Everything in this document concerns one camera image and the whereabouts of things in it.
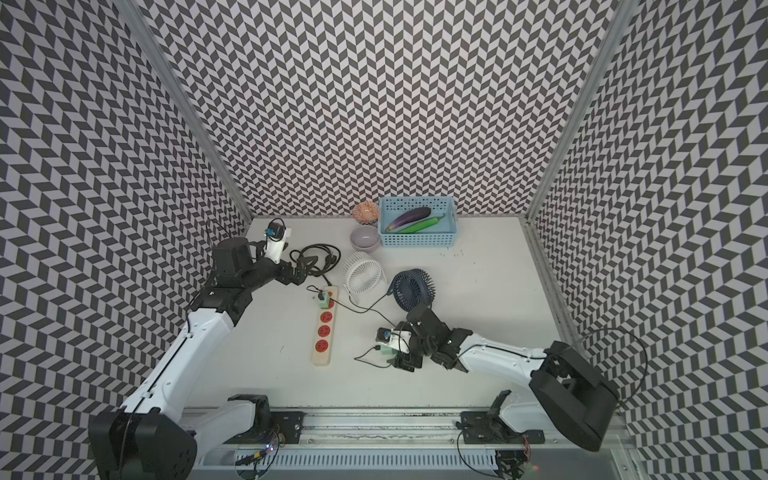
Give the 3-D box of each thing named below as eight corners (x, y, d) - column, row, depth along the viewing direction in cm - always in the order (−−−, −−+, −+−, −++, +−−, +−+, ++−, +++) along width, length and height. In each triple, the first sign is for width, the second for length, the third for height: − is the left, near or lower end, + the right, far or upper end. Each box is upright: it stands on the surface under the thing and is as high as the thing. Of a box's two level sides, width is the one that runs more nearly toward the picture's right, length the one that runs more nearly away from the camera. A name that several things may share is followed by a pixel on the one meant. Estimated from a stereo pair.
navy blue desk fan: (388, 312, 93) (387, 295, 85) (388, 286, 99) (388, 268, 91) (432, 312, 93) (435, 295, 85) (430, 286, 99) (433, 268, 91)
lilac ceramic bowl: (348, 242, 110) (346, 234, 107) (366, 228, 115) (365, 220, 111) (370, 260, 105) (369, 252, 101) (389, 245, 110) (388, 237, 106)
